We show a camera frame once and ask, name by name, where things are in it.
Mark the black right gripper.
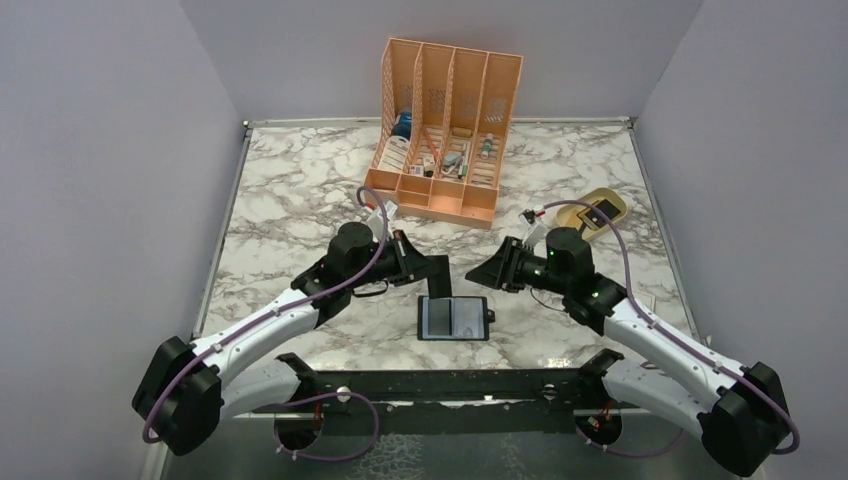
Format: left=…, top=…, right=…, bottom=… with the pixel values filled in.
left=466, top=235, right=570, bottom=295

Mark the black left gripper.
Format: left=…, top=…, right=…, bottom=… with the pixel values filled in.
left=348, top=230, right=443, bottom=290

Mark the black leather card holder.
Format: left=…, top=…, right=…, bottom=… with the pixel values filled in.
left=417, top=296, right=496, bottom=341

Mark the black credit card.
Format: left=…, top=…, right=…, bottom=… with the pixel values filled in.
left=577, top=199, right=622, bottom=231

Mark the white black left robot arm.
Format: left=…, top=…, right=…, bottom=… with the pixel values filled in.
left=131, top=222, right=451, bottom=455

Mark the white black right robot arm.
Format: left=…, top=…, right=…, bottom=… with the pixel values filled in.
left=465, top=227, right=800, bottom=476

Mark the white label card pack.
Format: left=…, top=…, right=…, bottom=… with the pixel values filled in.
left=377, top=135, right=410, bottom=172

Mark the beige oval tray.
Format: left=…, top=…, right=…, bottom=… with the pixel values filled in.
left=556, top=187, right=629, bottom=241

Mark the green white marker pen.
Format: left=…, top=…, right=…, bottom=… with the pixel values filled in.
left=480, top=133, right=494, bottom=159

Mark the blue tape roll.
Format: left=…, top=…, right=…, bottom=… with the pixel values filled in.
left=390, top=109, right=412, bottom=140

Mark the small white red box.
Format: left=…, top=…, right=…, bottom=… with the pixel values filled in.
left=634, top=291, right=656, bottom=312

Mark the orange plastic desk organizer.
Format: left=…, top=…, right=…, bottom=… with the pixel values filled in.
left=364, top=38, right=524, bottom=229

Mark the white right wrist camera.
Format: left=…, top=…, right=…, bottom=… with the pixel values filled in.
left=519, top=209, right=547, bottom=251

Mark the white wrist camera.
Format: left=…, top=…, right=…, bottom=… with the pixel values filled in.
left=373, top=200, right=398, bottom=235
left=519, top=209, right=547, bottom=251

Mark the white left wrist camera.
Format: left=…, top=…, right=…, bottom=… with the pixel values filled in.
left=373, top=200, right=398, bottom=235

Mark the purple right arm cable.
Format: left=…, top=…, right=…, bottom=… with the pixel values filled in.
left=535, top=199, right=802, bottom=458

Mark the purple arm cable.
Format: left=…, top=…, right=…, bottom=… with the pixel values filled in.
left=535, top=199, right=802, bottom=458
left=141, top=186, right=390, bottom=462

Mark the black metal base rail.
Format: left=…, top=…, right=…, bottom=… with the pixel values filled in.
left=248, top=368, right=644, bottom=439

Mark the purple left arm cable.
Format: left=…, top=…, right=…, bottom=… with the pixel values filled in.
left=141, top=186, right=390, bottom=462

